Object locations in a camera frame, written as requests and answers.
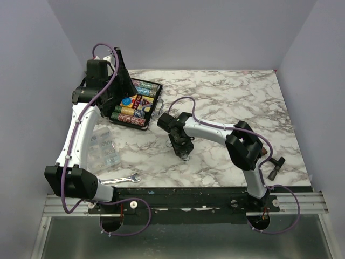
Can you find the red triangular dealer button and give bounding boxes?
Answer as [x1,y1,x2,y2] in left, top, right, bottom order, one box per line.
[138,97,154,112]

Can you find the clear plastic screw box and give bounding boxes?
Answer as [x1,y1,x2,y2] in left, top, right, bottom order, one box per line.
[87,127,120,174]

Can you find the silver combination wrench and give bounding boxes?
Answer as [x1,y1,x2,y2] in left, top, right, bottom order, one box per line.
[99,173,141,185]

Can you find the aluminium extrusion rail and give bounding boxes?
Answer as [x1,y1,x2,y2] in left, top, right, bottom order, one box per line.
[43,194,92,217]

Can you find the black mounting base plate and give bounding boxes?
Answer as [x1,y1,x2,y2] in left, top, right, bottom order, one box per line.
[72,187,280,225]

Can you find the black poker set case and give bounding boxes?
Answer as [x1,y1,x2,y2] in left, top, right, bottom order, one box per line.
[102,47,165,132]

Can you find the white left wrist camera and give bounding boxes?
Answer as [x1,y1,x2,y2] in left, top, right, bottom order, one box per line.
[103,55,116,71]

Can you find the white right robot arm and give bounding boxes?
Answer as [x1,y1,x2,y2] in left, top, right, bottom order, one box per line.
[157,112,268,212]

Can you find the black T-handle tool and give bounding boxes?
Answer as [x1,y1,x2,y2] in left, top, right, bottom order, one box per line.
[267,157,286,181]

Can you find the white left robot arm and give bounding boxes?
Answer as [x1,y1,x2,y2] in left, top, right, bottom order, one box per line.
[44,56,120,213]

